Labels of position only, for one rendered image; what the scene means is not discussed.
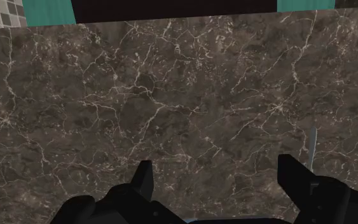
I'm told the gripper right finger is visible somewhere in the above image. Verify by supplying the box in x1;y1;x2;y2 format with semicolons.
277;153;358;224

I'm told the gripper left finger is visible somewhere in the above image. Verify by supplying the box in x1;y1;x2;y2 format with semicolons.
50;160;188;224

